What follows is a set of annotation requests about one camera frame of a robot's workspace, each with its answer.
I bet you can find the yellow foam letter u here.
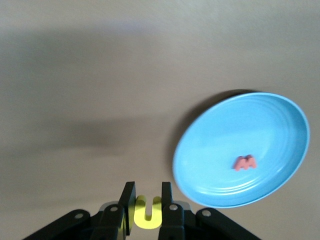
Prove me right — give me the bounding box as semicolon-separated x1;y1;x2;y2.
119;194;163;230

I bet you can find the blue round plate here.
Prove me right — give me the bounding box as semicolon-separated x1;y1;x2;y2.
172;92;311;209

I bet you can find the pink foam letter w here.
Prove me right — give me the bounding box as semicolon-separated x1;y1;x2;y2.
234;154;258;173

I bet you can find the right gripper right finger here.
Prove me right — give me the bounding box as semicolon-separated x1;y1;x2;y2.
157;181;262;240

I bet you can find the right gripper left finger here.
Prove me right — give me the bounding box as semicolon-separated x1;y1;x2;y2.
24;181;137;240

